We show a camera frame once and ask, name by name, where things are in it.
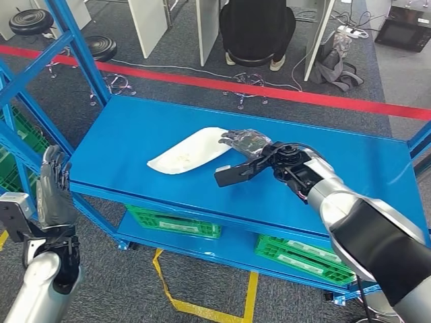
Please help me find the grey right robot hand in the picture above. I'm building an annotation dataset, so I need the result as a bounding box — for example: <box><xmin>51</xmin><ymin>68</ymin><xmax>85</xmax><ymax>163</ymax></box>
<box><xmin>218</xmin><ymin>129</ymin><xmax>273</xmax><ymax>160</ymax></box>

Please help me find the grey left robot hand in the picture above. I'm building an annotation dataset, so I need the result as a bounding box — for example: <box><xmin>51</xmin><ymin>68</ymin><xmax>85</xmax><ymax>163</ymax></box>
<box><xmin>36</xmin><ymin>145</ymin><xmax>79</xmax><ymax>229</ymax></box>

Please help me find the white curved panel part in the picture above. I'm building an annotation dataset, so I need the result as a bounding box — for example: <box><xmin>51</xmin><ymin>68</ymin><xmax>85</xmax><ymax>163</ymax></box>
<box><xmin>147</xmin><ymin>127</ymin><xmax>232</xmax><ymax>176</ymax></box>

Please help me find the blue metal shelf rack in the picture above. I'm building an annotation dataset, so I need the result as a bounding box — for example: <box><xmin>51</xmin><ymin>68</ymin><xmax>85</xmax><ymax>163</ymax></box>
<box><xmin>0</xmin><ymin>0</ymin><xmax>431</xmax><ymax>308</ymax></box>

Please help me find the green plastic crate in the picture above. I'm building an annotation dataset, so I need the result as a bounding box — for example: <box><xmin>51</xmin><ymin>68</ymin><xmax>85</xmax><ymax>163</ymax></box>
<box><xmin>0</xmin><ymin>106</ymin><xmax>51</xmax><ymax>193</ymax></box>
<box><xmin>254</xmin><ymin>235</ymin><xmax>358</xmax><ymax>287</ymax></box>
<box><xmin>125</xmin><ymin>205</ymin><xmax>222</xmax><ymax>240</ymax></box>

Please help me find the black round stool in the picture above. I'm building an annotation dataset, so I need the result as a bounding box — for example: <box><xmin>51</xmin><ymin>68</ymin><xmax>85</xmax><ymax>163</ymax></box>
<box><xmin>222</xmin><ymin>50</ymin><xmax>276</xmax><ymax>111</ymax></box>
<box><xmin>8</xmin><ymin>9</ymin><xmax>68</xmax><ymax>80</ymax></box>
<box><xmin>84</xmin><ymin>35</ymin><xmax>137</xmax><ymax>108</ymax></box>

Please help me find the person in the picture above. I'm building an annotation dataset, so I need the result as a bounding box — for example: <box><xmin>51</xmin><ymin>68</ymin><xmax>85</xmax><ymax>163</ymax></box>
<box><xmin>219</xmin><ymin>0</ymin><xmax>297</xmax><ymax>72</ymax></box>

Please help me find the grey backpack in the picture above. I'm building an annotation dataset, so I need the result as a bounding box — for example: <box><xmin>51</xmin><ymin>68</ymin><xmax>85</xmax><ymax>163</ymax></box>
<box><xmin>309</xmin><ymin>31</ymin><xmax>365</xmax><ymax>93</ymax></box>

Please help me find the yellow floor tape square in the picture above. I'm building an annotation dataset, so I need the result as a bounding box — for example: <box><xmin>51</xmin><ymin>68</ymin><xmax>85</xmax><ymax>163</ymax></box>
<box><xmin>152</xmin><ymin>248</ymin><xmax>259</xmax><ymax>323</ymax></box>

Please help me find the white power strip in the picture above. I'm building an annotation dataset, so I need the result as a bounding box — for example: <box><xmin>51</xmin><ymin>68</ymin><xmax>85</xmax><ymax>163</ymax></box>
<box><xmin>337</xmin><ymin>24</ymin><xmax>361</xmax><ymax>40</ymax></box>

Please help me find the black microwave oven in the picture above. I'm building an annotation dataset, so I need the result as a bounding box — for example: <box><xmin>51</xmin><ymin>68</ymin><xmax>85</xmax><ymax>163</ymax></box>
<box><xmin>374</xmin><ymin>3</ymin><xmax>431</xmax><ymax>53</ymax></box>

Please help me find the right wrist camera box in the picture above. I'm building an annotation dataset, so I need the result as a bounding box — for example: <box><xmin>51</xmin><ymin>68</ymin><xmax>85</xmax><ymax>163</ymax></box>
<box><xmin>214</xmin><ymin>157</ymin><xmax>270</xmax><ymax>188</ymax></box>

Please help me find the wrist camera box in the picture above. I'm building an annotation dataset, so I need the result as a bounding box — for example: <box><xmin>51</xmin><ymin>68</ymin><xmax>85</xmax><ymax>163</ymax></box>
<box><xmin>214</xmin><ymin>157</ymin><xmax>270</xmax><ymax>188</ymax></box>
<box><xmin>0</xmin><ymin>192</ymin><xmax>37</xmax><ymax>244</ymax></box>

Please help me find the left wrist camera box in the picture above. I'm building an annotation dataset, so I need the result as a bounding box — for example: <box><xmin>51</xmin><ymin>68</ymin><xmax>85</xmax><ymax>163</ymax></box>
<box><xmin>0</xmin><ymin>192</ymin><xmax>37</xmax><ymax>244</ymax></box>

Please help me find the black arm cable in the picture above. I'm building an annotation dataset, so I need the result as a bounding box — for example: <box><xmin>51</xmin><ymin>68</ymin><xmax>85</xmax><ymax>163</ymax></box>
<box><xmin>355</xmin><ymin>276</ymin><xmax>371</xmax><ymax>323</ymax></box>

